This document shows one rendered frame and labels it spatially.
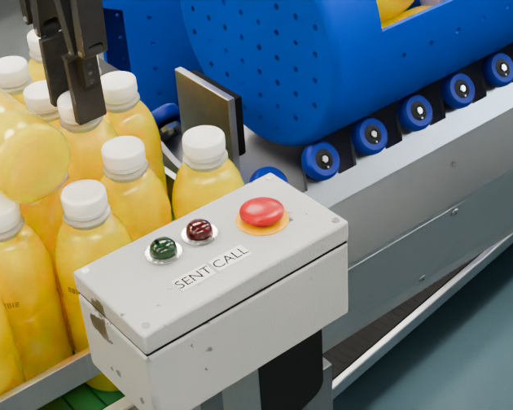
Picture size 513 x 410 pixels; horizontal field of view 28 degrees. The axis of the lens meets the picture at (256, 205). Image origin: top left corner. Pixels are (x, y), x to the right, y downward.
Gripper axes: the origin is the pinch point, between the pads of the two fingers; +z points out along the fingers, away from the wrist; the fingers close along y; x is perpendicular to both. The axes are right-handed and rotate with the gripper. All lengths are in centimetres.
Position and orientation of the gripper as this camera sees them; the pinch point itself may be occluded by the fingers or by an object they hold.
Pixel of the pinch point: (72, 78)
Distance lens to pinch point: 96.4
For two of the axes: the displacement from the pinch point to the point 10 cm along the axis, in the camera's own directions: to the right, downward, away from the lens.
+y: -6.3, -4.3, 6.5
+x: -7.8, 4.1, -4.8
